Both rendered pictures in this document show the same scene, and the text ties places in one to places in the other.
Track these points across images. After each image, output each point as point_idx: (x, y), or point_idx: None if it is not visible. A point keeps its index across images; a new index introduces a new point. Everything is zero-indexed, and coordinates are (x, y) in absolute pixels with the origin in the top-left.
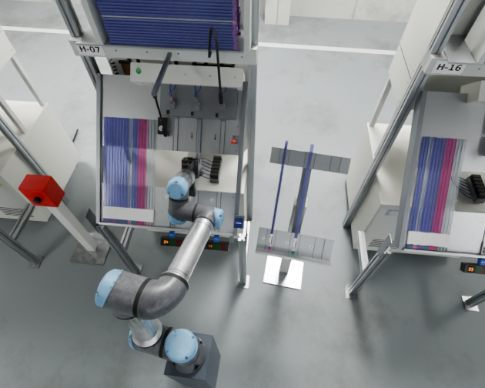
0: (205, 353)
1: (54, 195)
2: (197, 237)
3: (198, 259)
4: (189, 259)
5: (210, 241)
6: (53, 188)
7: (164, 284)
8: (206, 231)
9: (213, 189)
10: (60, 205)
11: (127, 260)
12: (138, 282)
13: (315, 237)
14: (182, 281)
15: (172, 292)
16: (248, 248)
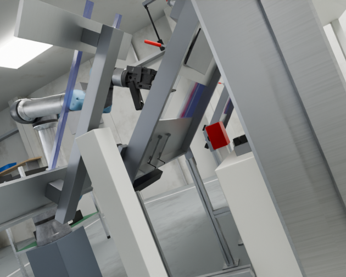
0: (43, 242)
1: (213, 137)
2: (50, 96)
3: (37, 107)
4: (33, 100)
5: (135, 181)
6: (215, 132)
7: (20, 99)
8: (56, 97)
9: (224, 160)
10: (224, 155)
11: (212, 229)
12: (31, 98)
13: (23, 177)
14: (17, 103)
15: (13, 103)
16: None
